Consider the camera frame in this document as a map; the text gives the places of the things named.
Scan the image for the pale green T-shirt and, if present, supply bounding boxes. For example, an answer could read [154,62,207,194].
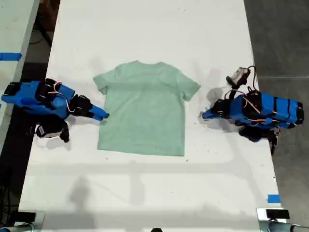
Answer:
[93,60,202,157]

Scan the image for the long blue tape strip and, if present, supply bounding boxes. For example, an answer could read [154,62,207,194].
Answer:
[0,52,23,61]

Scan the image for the white side table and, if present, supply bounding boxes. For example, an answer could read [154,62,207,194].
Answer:
[0,0,41,150]

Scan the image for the small black box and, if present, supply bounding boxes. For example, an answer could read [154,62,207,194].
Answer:
[17,211,37,223]
[265,209,290,220]

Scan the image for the silver metal clamp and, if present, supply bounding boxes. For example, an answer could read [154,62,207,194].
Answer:
[0,211,46,232]
[256,207,309,232]

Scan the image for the grey camera box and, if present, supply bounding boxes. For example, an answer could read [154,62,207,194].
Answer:
[226,67,251,87]

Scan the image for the black camera cable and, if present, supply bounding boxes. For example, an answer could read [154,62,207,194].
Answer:
[246,65,261,94]

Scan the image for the black camera box white label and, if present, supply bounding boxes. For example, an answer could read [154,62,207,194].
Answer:
[28,118,71,144]

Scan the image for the black floor cable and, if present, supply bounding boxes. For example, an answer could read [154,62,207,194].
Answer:
[30,21,55,45]

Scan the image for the black cable bundle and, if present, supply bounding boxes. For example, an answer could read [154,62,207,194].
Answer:
[0,183,17,227]

